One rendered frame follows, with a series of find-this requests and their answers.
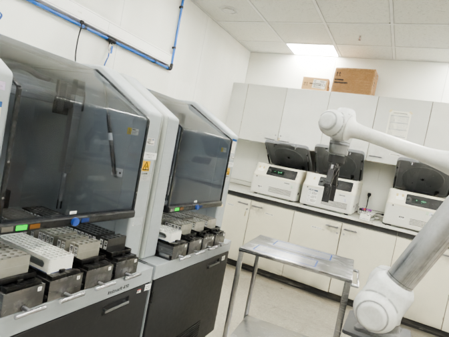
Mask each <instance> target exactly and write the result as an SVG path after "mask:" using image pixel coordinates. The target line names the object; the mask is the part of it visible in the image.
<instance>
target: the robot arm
mask: <svg viewBox="0 0 449 337"><path fill-rule="evenodd" d="M318 125H319V129H320V131H322V133H324V134H325V135H326V136H329V137H330V141H329V148H328V152H329V153H330V154H329V155H328V159H327V161H328V162H332V164H330V165H329V170H328V173H327V176H326V180H325V182H324V184H323V186H324V190H323V196H322V200H321V201H323V202H326V203H328V202H329V201H334V198H335V192H336V188H337V187H338V185H337V183H338V177H339V169H340V166H339V164H344V163H345V156H347V155H348V152H349V151H348V150H349V147H350V143H351V140H352V138H356V139H359V140H363V141H366V142H370V143H372V144H375V145H377V146H380V147H382V148H386V149H388V150H390V151H393V152H396V153H398V154H401V155H404V156H406V157H409V158H412V159H414V160H417V161H420V162H422V163H424V164H427V165H429V166H431V167H433V168H435V169H438V170H439V171H442V172H443V173H445V174H447V175H449V151H445V150H438V149H433V148H428V147H425V146H421V145H419V144H415V143H413V142H409V141H407V140H403V139H401V138H398V137H395V136H392V135H389V134H386V133H383V132H380V131H377V130H374V129H372V128H368V127H366V126H363V125H361V124H359V123H357V122H356V114H355V111H354V110H352V109H351V108H344V107H342V108H338V109H337V110H326V111H324V113H322V115H321V116H320V118H319V121H318ZM448 248H449V195H448V196H447V198H446V199H445V200H444V202H443V203H442V204H441V205H440V206H439V208H438V209H437V210H436V212H435V213H434V214H433V215H432V216H431V218H430V219H429V220H428V222H427V223H426V224H425V226H423V228H422V229H421V230H420V232H419V233H418V234H417V236H415V238H414V239H413V240H412V242H411V243H410V244H409V246H407V248H406V249H405V250H404V252H403V253H402V254H401V256H399V258H398V259H397V260H396V261H395V263H394V264H393V265H392V266H391V267H389V266H386V265H380V266H378V267H376V268H375V269H374V270H373V271H372V272H371V273H370V274H369V277H368V279H367V282H366V284H365V285H364V287H363V288H362V290H361V291H360V292H359V293H358V294H357V295H356V297H355V299H354V301H353V313H354V315H355V318H356V320H357V324H355V325H354V327H353V329H354V330H356V331H358V332H363V333H365V334H369V335H370V336H374V337H400V332H401V331H402V329H401V328H400V323H401V320H402V317H403V316H404V314H405V313H406V312H407V311H408V309H409V308H410V306H411V305H412V304H413V302H414V291H413V289H414V288H415V287H416V286H417V285H418V283H419V282H420V281H421V280H422V278H423V277H424V276H425V275H426V274H427V273H428V272H429V270H430V269H431V268H432V266H433V265H434V264H435V263H436V262H437V261H438V260H439V258H440V257H441V256H442V255H443V254H444V252H445V251H446V250H447V249H448Z"/></svg>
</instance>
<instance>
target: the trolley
mask: <svg viewBox="0 0 449 337"><path fill-rule="evenodd" d="M244 252H245V253H249V254H251V255H256V256H255V262H254V266H253V273H252V277H251V283H250V287H249V293H248V297H247V303H246V307H245V314H244V318H243V320H242V322H241V323H240V324H239V325H238V326H237V327H236V329H235V330H234V331H233V333H232V334H231V335H230V336H229V337H308V336H305V335H303V334H300V333H297V332H294V331H292V330H288V329H286V328H283V327H280V326H277V325H274V324H272V323H269V322H266V321H263V320H260V319H258V318H254V317H252V316H249V309H250V305H251V299H252V295H253V289H254V285H255V279H256V275H257V269H258V264H259V258H260V257H263V258H265V259H270V260H272V261H276V262H279V263H283V264H286V265H290V266H293V267H297V268H299V269H304V270H307V271H311V272H313V273H318V274H320V275H324V276H327V277H331V278H334V279H338V280H341V281H344V286H343V292H342V295H341V301H340V305H339V311H338V315H337V320H336V324H335V330H334V333H333V337H340V335H341V329H342V326H343V319H344V316H345V310H346V306H347V301H348V297H349V291H350V287H353V288H359V270H358V269H354V268H353V264H354V260H353V259H349V258H346V257H341V256H338V255H334V254H331V253H326V252H323V251H319V250H316V249H312V248H308V247H304V246H301V245H297V244H294V243H289V242H286V241H281V240H279V239H274V238H271V237H267V236H264V235H259V236H258V237H256V238H254V239H252V240H251V241H249V242H248V243H246V244H244V245H242V246H240V247H239V255H238V259H237V265H236V269H235V276H234V280H233V286H232V290H231V296H230V300H229V306H228V310H227V317H226V321H225V325H224V331H223V335H222V337H228V334H229V328H230V324H231V318H232V313H233V307H234V303H235V297H236V293H237V286H238V282H239V276H240V272H241V266H242V262H243V255H244ZM353 272H356V273H357V283H356V284H353V283H352V281H353Z"/></svg>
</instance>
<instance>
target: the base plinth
mask: <svg viewBox="0 0 449 337"><path fill-rule="evenodd" d="M227 264H230V265H233V266H236V265H237V261H236V260H233V259H230V258H228V259H227ZM241 269H245V270H247V271H251V272H253V266H251V265H247V264H245V263H242V266H241ZM257 274H259V275H262V276H265V277H268V278H271V279H273V280H276V281H278V282H282V283H284V284H287V285H290V286H293V287H296V288H299V289H302V290H305V291H307V292H311V293H313V294H317V295H319V296H323V297H324V298H328V299H330V300H334V301H336V302H340V301H341V296H339V295H337V294H333V293H331V292H326V291H323V290H320V289H318V288H314V287H312V286H308V285H307V284H303V283H301V282H297V281H295V280H292V279H289V278H287V277H283V276H281V275H277V274H275V273H271V272H269V271H265V270H263V269H259V268H258V269H257ZM353 301H354V300H351V299H349V298H348V301H347V305H348V306H351V307H353ZM401 324H403V325H406V326H409V327H412V328H415V329H417V330H421V331H423V332H427V333H429V334H433V335H435V336H438V337H449V332H445V331H443V330H440V329H437V328H434V327H431V326H428V325H425V324H422V323H419V322H416V321H413V320H411V319H408V318H405V317H402V320H401Z"/></svg>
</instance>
